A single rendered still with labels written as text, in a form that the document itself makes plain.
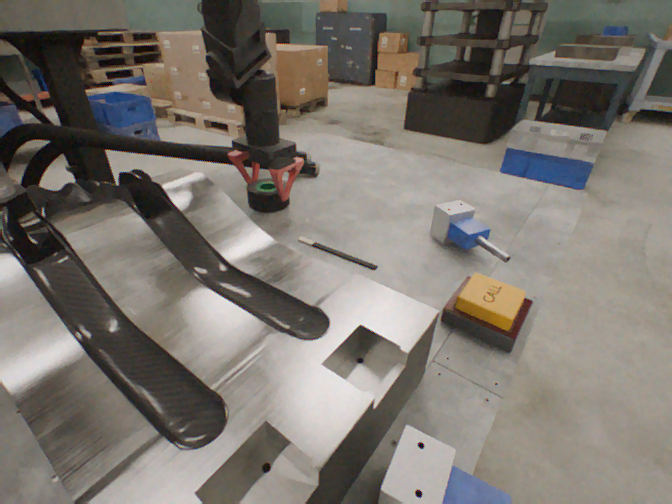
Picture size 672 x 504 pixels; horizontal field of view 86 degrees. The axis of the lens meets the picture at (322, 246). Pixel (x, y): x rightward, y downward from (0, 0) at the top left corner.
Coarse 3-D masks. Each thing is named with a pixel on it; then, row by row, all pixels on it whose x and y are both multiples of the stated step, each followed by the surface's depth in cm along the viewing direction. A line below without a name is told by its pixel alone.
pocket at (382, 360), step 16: (352, 336) 30; (368, 336) 30; (336, 352) 28; (352, 352) 31; (368, 352) 31; (384, 352) 30; (400, 352) 28; (336, 368) 29; (352, 368) 29; (368, 368) 29; (384, 368) 29; (400, 368) 28; (352, 384) 28; (368, 384) 28; (384, 384) 27
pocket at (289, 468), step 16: (256, 432) 22; (272, 432) 23; (240, 448) 22; (256, 448) 23; (272, 448) 24; (288, 448) 22; (224, 464) 21; (240, 464) 22; (256, 464) 23; (272, 464) 23; (288, 464) 23; (304, 464) 22; (208, 480) 20; (224, 480) 21; (240, 480) 22; (256, 480) 22; (272, 480) 22; (288, 480) 22; (304, 480) 22; (208, 496) 21; (224, 496) 22; (240, 496) 22; (256, 496) 22; (272, 496) 22; (288, 496) 22; (304, 496) 20
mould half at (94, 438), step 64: (192, 192) 43; (0, 256) 31; (128, 256) 35; (256, 256) 39; (0, 320) 28; (192, 320) 31; (256, 320) 31; (384, 320) 30; (64, 384) 26; (256, 384) 25; (320, 384) 25; (64, 448) 22; (128, 448) 22; (320, 448) 21
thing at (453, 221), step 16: (448, 208) 56; (464, 208) 56; (432, 224) 58; (448, 224) 55; (464, 224) 54; (480, 224) 54; (448, 240) 57; (464, 240) 53; (480, 240) 52; (496, 256) 50
